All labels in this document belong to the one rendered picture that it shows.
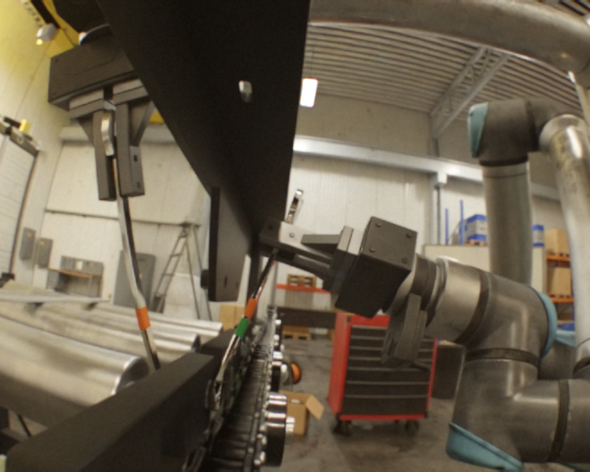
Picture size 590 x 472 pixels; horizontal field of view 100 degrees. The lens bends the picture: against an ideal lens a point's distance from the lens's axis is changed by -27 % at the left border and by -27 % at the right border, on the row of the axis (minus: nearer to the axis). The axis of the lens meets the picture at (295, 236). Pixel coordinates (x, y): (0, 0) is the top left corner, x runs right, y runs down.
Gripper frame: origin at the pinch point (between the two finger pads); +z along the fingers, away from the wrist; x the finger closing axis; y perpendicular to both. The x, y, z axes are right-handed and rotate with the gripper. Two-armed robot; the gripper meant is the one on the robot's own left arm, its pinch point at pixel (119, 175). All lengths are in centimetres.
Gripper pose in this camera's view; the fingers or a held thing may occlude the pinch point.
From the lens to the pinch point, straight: 30.9
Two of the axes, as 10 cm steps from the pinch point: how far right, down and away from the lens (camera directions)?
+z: 1.5, 9.9, 0.5
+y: -0.3, -0.5, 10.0
